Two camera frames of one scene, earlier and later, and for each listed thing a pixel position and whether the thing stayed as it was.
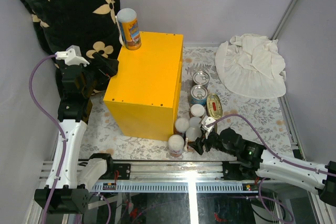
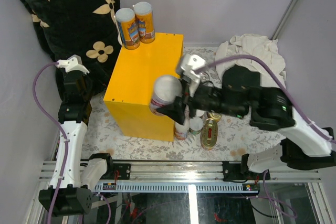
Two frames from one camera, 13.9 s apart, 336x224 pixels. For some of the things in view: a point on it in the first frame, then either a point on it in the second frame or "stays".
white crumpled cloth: [251, 65] stays
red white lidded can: [176, 145] -> [167, 88]
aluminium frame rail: [163, 177] stays
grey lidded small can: [195, 121] stays
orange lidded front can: [192, 133] -> [143, 12]
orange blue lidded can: [128, 21] stays
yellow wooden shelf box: [143, 95] stays
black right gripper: [198, 145] -> [175, 110]
